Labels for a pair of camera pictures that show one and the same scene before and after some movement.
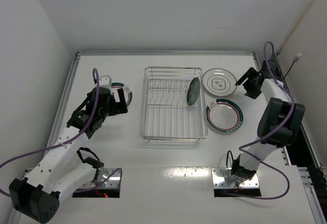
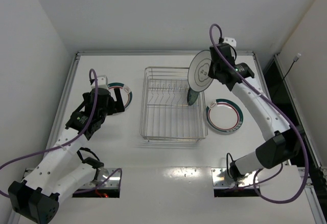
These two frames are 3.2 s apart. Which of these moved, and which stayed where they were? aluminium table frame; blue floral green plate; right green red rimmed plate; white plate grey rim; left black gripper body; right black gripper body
Moved: right black gripper body; white plate grey rim
Stayed: left black gripper body; aluminium table frame; blue floral green plate; right green red rimmed plate
